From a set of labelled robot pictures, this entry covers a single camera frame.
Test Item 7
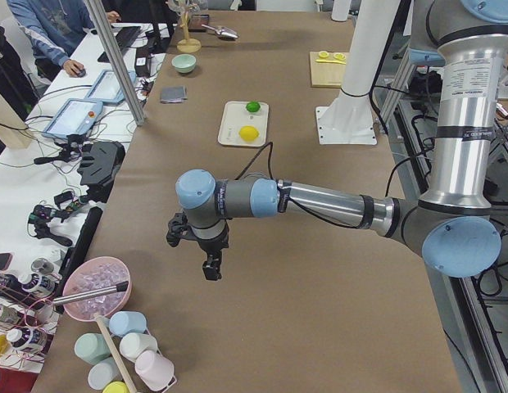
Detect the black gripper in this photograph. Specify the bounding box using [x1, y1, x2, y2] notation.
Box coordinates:
[192, 223, 229, 281]

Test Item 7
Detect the yellow lemon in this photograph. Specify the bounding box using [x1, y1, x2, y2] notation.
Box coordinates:
[238, 125, 260, 142]

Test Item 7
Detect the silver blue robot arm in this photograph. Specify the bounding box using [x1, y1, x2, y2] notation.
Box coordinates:
[166, 1, 508, 281]

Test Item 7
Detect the white rabbit tray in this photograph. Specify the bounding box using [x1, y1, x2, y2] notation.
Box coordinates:
[217, 101, 270, 147]

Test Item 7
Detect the blue plastic cup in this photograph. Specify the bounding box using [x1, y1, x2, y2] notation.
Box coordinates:
[109, 311, 147, 337]

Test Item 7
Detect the pink bowl of ice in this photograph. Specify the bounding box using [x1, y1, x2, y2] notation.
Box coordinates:
[62, 256, 132, 322]

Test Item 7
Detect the white plastic cup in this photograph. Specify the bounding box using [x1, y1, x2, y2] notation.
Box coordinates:
[119, 332, 158, 363]

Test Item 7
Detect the pink plastic cup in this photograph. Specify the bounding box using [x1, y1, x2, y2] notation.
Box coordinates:
[134, 350, 177, 391]

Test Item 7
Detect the black bar on desk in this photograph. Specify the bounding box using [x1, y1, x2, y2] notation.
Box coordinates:
[57, 207, 103, 293]

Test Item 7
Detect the mint green plastic cup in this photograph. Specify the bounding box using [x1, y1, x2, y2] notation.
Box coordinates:
[74, 332, 111, 365]

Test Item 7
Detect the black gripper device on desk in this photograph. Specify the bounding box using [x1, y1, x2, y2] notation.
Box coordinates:
[77, 142, 125, 204]

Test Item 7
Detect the pale grey plastic cup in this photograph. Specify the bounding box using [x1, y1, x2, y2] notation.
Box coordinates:
[88, 357, 122, 391]

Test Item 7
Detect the yellow plastic cup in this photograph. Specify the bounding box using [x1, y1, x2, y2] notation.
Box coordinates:
[102, 381, 129, 393]

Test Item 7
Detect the green lime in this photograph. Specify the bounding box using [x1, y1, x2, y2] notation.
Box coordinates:
[245, 101, 261, 113]

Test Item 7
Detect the teach pendant tablet front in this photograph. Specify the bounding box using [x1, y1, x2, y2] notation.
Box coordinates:
[42, 99, 103, 140]

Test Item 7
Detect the teach pendant tablet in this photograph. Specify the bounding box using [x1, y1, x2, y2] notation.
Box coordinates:
[42, 99, 103, 140]
[84, 69, 125, 106]

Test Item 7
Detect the mint green ceramic bowl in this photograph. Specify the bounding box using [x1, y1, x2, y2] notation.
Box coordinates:
[171, 53, 197, 74]

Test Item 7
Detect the teach pendant tablet rear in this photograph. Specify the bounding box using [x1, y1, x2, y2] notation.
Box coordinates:
[84, 69, 125, 106]

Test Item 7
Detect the wooden cutting board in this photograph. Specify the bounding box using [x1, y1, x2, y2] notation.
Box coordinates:
[309, 51, 349, 88]

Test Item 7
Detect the wooden mug tree stand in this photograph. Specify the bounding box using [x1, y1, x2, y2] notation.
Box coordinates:
[166, 0, 202, 53]

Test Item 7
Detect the silver metal scoop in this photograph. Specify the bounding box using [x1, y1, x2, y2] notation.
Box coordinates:
[202, 25, 239, 40]

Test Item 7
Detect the lemon half right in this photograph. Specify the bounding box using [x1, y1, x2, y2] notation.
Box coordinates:
[333, 52, 346, 61]

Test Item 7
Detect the black keyboard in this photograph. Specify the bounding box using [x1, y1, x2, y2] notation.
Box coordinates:
[115, 26, 141, 56]

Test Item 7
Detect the person in blue hoodie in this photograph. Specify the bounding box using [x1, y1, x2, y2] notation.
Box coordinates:
[7, 0, 95, 80]

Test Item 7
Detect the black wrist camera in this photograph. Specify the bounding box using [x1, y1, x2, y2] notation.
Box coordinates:
[166, 212, 195, 247]

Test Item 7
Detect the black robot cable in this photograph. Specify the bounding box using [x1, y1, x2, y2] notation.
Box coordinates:
[234, 141, 394, 230]

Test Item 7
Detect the wooden rack handle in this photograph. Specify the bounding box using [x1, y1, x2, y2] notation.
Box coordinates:
[94, 314, 138, 393]

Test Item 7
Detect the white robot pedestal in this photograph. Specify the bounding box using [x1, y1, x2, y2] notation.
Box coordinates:
[316, 0, 410, 146]

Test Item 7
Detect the aluminium frame post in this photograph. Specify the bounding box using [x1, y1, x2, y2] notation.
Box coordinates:
[84, 0, 145, 126]

